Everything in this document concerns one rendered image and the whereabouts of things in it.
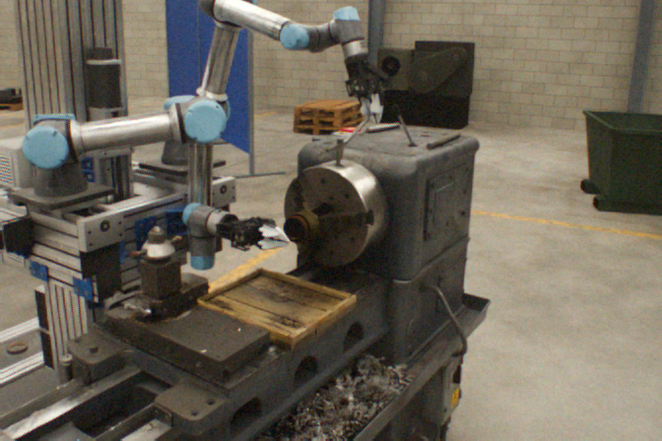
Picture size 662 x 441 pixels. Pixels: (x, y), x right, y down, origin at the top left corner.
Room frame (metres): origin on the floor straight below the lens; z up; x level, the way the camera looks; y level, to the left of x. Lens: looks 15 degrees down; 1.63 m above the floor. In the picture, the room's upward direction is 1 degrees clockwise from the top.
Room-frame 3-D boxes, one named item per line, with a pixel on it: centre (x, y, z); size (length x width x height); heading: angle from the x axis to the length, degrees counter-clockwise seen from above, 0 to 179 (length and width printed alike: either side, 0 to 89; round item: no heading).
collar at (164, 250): (1.30, 0.41, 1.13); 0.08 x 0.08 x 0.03
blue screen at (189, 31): (8.36, 1.87, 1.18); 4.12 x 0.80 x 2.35; 28
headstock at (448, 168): (2.12, -0.21, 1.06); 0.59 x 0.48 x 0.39; 146
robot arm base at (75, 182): (1.68, 0.81, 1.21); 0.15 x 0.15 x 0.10
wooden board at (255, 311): (1.53, 0.16, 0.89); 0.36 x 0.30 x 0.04; 56
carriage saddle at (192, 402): (1.21, 0.37, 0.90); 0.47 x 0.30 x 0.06; 56
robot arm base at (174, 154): (2.10, 0.55, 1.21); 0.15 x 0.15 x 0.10
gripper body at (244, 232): (1.57, 0.25, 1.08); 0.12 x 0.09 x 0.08; 56
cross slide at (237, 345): (1.26, 0.36, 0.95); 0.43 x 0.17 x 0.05; 56
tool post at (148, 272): (1.30, 0.40, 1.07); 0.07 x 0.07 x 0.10; 56
